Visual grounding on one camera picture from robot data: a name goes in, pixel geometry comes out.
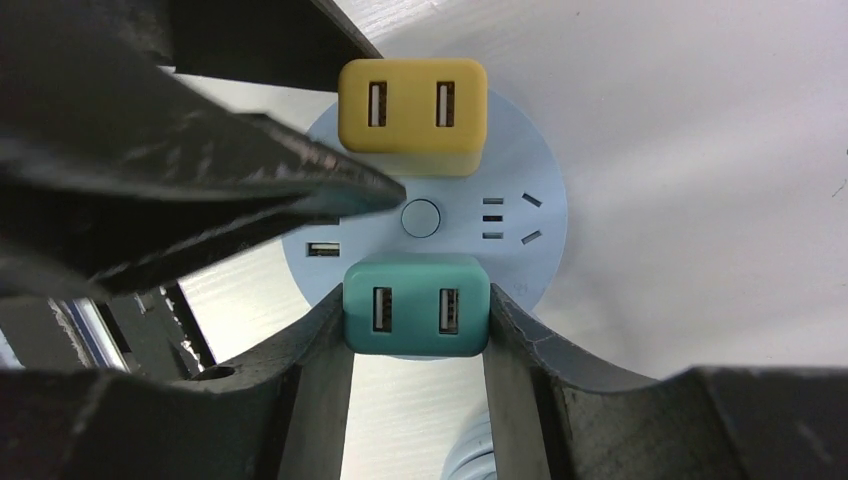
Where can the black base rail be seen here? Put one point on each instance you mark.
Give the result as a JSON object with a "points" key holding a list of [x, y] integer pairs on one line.
{"points": [[153, 334]]}

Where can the yellow USB charger plug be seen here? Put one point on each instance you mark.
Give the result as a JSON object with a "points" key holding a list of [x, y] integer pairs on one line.
{"points": [[415, 116]]}

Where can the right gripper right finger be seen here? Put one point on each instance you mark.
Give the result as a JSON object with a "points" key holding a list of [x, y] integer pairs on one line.
{"points": [[559, 412]]}

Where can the round blue power socket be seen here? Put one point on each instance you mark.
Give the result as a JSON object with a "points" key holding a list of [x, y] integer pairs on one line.
{"points": [[511, 215]]}

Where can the teal USB charger plug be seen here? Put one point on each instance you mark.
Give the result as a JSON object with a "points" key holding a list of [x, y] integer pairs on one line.
{"points": [[417, 305]]}

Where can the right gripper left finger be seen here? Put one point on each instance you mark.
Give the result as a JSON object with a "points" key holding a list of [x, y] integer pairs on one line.
{"points": [[277, 411]]}

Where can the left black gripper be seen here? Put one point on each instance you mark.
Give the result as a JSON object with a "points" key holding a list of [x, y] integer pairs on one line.
{"points": [[116, 177]]}

